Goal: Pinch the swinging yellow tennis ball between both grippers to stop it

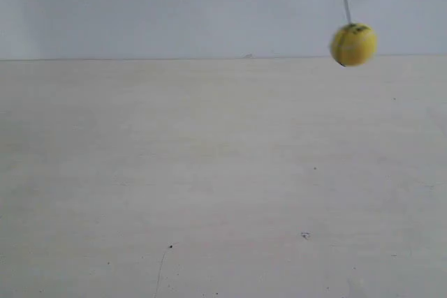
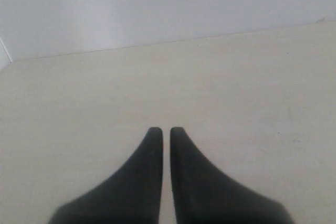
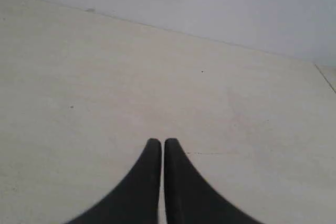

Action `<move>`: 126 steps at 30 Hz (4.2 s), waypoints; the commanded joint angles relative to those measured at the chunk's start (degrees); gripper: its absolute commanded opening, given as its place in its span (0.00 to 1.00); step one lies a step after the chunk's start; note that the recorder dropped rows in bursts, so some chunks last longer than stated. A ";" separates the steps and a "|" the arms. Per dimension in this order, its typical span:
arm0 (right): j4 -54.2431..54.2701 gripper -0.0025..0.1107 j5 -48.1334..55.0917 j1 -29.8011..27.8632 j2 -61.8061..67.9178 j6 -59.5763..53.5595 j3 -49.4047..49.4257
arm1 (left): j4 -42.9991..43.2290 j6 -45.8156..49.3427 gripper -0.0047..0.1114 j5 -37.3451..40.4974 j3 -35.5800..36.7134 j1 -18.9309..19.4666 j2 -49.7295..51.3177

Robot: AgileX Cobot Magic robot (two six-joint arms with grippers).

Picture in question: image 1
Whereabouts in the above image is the yellow tennis ball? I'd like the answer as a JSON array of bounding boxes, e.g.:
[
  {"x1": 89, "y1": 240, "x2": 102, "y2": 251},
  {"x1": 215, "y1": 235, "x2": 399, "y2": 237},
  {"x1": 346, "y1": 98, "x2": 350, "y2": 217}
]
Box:
[{"x1": 330, "y1": 23, "x2": 377, "y2": 67}]

